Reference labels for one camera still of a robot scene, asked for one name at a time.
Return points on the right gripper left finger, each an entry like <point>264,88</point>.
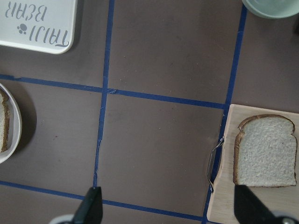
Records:
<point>90,210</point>

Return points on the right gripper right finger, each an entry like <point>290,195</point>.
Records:
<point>248,209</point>

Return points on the bread slice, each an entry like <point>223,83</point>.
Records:
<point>4,121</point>
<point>265,152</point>

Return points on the cream round plate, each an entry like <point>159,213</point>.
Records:
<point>15,126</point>

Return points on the bread slice on plate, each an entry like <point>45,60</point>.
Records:
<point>4,121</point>

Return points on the white bear tray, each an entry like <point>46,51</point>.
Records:
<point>46,26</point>

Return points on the green bowl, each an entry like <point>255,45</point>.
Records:
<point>272,9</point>

